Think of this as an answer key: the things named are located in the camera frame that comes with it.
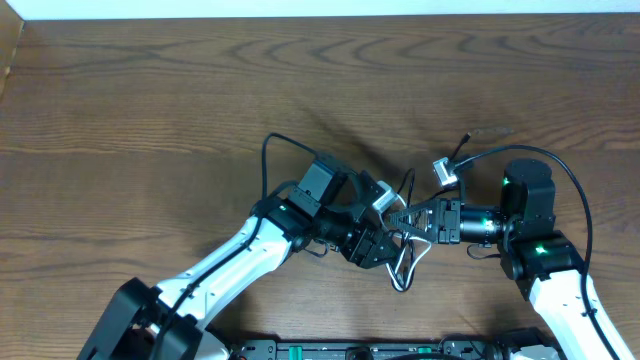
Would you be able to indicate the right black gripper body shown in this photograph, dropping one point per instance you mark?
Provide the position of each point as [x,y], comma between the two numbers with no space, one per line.
[451,208]

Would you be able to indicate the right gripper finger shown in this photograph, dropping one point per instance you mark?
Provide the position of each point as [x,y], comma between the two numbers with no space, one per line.
[413,213]
[417,227]

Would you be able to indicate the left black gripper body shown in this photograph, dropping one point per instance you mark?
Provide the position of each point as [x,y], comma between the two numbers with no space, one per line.
[355,241]

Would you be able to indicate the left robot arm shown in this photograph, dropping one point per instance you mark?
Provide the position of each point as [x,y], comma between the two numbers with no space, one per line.
[330,205]

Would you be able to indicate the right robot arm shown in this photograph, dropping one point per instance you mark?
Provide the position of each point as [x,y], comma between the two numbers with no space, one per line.
[546,267]

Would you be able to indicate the cardboard panel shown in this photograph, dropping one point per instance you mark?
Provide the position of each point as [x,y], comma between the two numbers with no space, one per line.
[11,27]

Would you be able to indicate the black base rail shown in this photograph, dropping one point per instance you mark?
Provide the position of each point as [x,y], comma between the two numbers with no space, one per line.
[527,343]

